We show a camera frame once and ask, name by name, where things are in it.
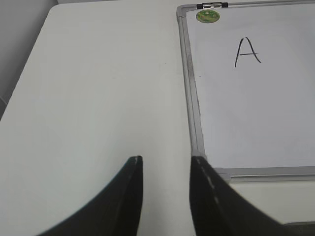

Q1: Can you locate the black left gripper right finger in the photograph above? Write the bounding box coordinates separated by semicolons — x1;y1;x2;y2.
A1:
189;156;315;236

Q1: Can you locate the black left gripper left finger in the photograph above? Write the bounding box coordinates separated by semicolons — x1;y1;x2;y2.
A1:
42;156;143;236

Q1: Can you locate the white magnetic whiteboard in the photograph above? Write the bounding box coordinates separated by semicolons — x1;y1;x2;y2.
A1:
177;0;315;182

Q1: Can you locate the green round magnet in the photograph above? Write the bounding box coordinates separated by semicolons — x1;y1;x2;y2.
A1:
196;9;220;23

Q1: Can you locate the black silver board hanger clip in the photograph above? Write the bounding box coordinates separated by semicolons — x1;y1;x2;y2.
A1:
196;2;228;10

